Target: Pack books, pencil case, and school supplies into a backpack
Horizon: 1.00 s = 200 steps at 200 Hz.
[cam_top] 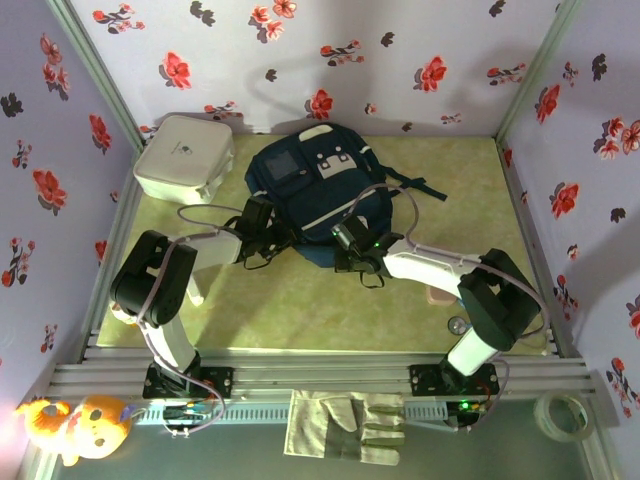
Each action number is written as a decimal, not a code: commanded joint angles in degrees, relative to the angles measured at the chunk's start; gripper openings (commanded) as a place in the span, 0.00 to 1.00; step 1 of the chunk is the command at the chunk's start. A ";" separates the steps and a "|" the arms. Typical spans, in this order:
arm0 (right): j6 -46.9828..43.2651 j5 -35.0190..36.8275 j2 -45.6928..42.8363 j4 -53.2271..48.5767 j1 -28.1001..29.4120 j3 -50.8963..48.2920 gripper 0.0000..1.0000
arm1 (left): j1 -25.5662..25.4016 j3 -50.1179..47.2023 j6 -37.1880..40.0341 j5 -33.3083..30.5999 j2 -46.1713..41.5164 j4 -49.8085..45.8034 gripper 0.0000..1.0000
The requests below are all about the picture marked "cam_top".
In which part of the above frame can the navy blue backpack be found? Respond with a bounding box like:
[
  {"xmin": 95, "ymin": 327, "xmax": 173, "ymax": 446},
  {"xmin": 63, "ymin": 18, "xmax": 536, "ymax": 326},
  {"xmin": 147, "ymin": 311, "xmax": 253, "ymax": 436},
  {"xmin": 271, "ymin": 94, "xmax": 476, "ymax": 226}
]
[{"xmin": 243, "ymin": 123, "xmax": 449, "ymax": 269}]

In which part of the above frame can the pink pencil case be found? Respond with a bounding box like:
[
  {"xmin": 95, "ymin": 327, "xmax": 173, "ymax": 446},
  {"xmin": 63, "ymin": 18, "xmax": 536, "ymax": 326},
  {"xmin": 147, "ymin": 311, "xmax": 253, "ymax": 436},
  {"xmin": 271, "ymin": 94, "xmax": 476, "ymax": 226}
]
[{"xmin": 427, "ymin": 287, "xmax": 457, "ymax": 309}]

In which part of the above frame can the white fabric zip case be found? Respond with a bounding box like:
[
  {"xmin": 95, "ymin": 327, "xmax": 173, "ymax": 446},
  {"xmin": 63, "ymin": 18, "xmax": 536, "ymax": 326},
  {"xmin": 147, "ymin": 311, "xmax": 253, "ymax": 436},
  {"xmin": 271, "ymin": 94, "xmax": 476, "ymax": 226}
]
[{"xmin": 132, "ymin": 115, "xmax": 236, "ymax": 205}]

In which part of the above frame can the white plastic tube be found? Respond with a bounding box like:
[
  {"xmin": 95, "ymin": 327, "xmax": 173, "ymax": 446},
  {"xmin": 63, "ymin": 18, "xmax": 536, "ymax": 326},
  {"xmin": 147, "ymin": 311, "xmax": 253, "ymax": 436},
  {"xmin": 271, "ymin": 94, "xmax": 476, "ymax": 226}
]
[{"xmin": 187, "ymin": 272, "xmax": 207, "ymax": 308}]

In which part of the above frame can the white glue bottle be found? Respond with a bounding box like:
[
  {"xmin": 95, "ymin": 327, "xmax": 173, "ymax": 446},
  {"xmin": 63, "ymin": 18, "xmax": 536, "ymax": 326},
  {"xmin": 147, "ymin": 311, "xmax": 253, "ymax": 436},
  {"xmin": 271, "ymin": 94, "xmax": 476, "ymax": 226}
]
[{"xmin": 110, "ymin": 302, "xmax": 139, "ymax": 326}]

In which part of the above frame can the grey work glove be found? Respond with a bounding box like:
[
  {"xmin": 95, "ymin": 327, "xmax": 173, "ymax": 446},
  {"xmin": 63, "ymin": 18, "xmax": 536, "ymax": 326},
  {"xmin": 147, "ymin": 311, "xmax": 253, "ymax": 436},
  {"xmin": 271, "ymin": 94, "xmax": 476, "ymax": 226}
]
[{"xmin": 283, "ymin": 389, "xmax": 406, "ymax": 467}]

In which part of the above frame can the small circuit board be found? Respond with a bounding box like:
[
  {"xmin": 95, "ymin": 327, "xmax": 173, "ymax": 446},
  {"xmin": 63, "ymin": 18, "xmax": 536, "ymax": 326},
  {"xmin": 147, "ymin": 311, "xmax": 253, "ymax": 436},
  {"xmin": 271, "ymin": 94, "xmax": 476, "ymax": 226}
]
[
  {"xmin": 162, "ymin": 403, "xmax": 214, "ymax": 424},
  {"xmin": 449, "ymin": 397, "xmax": 489, "ymax": 419}
]

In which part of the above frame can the clear tape roll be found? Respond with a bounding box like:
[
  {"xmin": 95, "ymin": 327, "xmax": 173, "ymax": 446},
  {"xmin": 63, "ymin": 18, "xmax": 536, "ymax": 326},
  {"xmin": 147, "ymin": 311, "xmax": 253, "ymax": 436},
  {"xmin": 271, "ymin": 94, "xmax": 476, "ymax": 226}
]
[{"xmin": 532, "ymin": 390, "xmax": 596, "ymax": 444}]

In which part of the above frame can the orange plush toy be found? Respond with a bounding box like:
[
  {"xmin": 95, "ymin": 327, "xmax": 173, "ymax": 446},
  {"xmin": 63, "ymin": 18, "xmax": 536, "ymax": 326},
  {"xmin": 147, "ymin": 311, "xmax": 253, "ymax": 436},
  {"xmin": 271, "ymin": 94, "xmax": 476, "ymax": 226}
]
[{"xmin": 13, "ymin": 394, "xmax": 134, "ymax": 467}]

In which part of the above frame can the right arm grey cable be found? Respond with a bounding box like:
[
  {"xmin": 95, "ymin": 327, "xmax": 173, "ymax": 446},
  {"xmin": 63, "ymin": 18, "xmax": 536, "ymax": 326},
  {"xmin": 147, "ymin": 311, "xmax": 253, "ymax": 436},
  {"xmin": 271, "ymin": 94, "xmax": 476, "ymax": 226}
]
[{"xmin": 347, "ymin": 182, "xmax": 549, "ymax": 434}]

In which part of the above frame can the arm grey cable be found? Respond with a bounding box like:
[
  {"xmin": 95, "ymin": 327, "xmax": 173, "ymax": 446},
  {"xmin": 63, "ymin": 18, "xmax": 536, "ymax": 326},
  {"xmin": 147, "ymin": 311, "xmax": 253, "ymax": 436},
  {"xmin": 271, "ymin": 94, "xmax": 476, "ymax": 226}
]
[
  {"xmin": 347, "ymin": 182, "xmax": 549, "ymax": 434},
  {"xmin": 134, "ymin": 203, "xmax": 244, "ymax": 439}
]

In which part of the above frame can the left arm grey cable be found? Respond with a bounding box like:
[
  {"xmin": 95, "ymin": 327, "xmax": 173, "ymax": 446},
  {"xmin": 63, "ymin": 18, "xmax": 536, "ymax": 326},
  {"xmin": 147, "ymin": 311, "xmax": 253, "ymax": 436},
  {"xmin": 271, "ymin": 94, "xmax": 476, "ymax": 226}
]
[{"xmin": 134, "ymin": 203, "xmax": 244, "ymax": 439}]

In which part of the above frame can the aluminium front rail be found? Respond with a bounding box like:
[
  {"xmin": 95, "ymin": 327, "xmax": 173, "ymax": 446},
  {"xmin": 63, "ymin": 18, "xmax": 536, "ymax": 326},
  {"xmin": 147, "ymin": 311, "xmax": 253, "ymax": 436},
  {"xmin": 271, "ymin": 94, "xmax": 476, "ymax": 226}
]
[{"xmin": 47, "ymin": 344, "xmax": 619, "ymax": 401}]

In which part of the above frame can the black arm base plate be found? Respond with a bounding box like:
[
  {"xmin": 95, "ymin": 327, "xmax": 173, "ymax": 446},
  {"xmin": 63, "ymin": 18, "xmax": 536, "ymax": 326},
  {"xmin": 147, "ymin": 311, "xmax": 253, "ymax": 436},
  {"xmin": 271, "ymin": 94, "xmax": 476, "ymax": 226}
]
[
  {"xmin": 408, "ymin": 363, "xmax": 501, "ymax": 399},
  {"xmin": 142, "ymin": 364, "xmax": 236, "ymax": 400}
]

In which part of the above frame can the aluminium side rail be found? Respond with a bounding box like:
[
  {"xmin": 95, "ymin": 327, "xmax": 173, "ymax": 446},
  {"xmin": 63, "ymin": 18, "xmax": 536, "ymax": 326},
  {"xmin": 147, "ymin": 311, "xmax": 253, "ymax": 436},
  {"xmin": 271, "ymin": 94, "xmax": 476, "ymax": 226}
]
[
  {"xmin": 494, "ymin": 137, "xmax": 576, "ymax": 359},
  {"xmin": 79, "ymin": 144, "xmax": 146, "ymax": 361}
]

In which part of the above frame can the white slotted cable duct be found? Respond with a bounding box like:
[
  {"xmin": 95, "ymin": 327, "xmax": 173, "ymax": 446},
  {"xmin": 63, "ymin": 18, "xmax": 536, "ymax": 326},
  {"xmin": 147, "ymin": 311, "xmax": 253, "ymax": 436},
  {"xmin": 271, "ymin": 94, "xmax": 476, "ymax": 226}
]
[{"xmin": 132, "ymin": 399, "xmax": 451, "ymax": 429}]

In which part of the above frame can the aluminium corner post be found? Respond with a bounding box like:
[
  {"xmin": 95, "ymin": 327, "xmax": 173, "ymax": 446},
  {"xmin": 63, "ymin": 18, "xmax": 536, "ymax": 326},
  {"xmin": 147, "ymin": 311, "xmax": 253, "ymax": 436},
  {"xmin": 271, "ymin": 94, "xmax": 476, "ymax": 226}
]
[
  {"xmin": 45, "ymin": 0, "xmax": 147, "ymax": 154},
  {"xmin": 493, "ymin": 0, "xmax": 587, "ymax": 144}
]

